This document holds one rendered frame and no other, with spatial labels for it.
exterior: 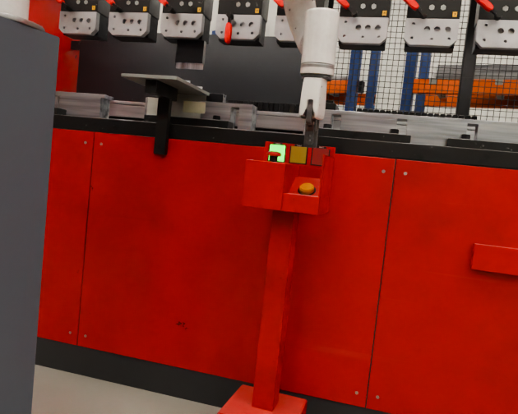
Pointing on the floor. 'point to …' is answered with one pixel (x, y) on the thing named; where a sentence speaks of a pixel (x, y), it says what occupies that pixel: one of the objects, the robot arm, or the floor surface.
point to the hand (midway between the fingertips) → (311, 140)
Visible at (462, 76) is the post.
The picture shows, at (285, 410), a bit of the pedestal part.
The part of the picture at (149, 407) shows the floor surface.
